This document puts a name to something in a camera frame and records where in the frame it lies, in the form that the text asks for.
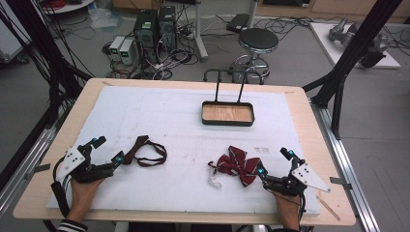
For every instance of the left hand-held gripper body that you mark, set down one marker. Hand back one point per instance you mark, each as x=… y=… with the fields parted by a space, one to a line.
x=71 y=162

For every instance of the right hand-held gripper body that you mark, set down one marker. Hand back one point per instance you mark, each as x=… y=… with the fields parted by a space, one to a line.
x=309 y=179

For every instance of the dark brown bow tie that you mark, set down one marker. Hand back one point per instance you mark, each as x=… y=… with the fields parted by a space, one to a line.
x=137 y=147

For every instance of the red striped bow tie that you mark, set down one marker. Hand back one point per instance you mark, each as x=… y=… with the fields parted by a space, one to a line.
x=240 y=164

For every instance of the black rack with wooden tray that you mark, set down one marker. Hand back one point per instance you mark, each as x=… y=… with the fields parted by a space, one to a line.
x=227 y=113

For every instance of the person's left hand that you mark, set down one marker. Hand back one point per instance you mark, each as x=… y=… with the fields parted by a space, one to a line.
x=83 y=196

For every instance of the person's right hand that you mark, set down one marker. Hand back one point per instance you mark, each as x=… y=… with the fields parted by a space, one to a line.
x=288 y=208

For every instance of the grey metal clip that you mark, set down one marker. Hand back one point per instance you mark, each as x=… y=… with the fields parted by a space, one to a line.
x=340 y=183
x=38 y=169

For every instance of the thin wooden stick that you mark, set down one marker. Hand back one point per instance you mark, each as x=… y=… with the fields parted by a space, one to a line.
x=328 y=208

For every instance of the white foam board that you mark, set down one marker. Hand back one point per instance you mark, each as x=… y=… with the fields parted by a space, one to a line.
x=180 y=141

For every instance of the white power supply unit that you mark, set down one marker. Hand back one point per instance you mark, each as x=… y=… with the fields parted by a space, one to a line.
x=116 y=46
x=127 y=51

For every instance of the computer towers on floor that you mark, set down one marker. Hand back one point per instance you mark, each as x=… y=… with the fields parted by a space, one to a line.
x=167 y=63

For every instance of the white floor board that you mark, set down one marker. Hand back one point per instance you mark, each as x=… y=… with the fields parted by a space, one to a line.
x=335 y=48

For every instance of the black round stool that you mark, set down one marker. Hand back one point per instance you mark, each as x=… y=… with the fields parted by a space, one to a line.
x=257 y=40

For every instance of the black computer tower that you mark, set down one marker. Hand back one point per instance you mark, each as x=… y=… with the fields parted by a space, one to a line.
x=145 y=30
x=167 y=25

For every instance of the clear plastic bag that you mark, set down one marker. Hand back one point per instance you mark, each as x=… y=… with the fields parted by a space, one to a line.
x=103 y=17

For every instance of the white cabinet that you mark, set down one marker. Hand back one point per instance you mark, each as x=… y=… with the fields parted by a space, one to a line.
x=11 y=38

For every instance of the flat black box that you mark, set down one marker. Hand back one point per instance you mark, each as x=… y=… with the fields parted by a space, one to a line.
x=238 y=23

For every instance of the white table leg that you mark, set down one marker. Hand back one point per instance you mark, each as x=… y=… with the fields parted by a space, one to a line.
x=200 y=35

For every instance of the aluminium rail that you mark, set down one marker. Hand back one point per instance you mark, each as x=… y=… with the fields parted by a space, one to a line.
x=348 y=167
x=29 y=154

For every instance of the black frame post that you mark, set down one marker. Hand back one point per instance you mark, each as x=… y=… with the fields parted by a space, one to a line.
x=357 y=48
x=42 y=45

